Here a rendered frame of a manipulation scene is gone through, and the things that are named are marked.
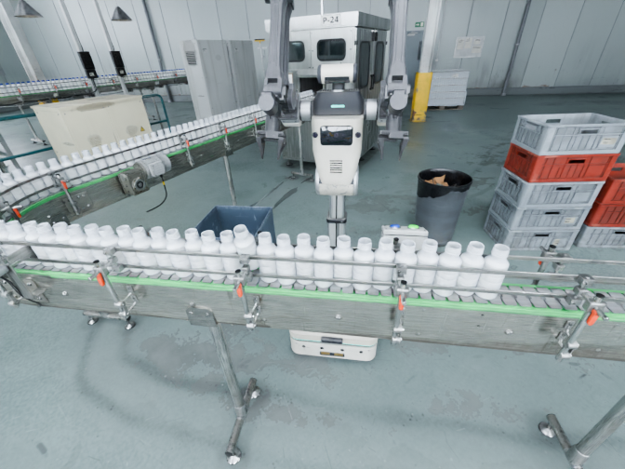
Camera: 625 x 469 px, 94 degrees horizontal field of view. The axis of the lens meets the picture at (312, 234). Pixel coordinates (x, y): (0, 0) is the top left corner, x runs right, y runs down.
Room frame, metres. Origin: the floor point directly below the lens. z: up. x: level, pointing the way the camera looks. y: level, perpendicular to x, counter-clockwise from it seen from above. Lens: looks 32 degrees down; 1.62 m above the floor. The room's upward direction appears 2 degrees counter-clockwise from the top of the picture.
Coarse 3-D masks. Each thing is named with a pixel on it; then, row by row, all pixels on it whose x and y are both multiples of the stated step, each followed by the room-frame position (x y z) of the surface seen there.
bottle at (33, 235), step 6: (30, 222) 0.89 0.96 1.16; (36, 222) 0.89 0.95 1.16; (24, 228) 0.86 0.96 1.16; (30, 228) 0.86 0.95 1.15; (30, 234) 0.86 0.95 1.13; (36, 234) 0.86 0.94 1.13; (30, 240) 0.85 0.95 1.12; (36, 240) 0.85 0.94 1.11; (36, 252) 0.85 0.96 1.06; (42, 252) 0.85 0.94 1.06; (42, 258) 0.85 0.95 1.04; (48, 258) 0.85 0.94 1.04; (48, 264) 0.85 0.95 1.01
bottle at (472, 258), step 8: (472, 248) 0.63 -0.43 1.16; (480, 248) 0.62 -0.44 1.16; (464, 256) 0.64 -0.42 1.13; (472, 256) 0.62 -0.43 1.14; (480, 256) 0.62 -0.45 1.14; (464, 264) 0.62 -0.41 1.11; (472, 264) 0.61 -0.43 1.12; (480, 264) 0.61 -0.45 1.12; (464, 280) 0.62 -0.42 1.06; (472, 280) 0.61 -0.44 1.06; (464, 296) 0.61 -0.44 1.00
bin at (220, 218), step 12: (216, 216) 1.38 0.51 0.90; (228, 216) 1.39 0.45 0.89; (240, 216) 1.38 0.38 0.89; (252, 216) 1.37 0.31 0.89; (264, 216) 1.36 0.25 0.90; (204, 228) 1.24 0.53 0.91; (216, 228) 1.35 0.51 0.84; (228, 228) 1.39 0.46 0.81; (252, 228) 1.37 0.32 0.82; (264, 228) 1.20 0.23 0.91
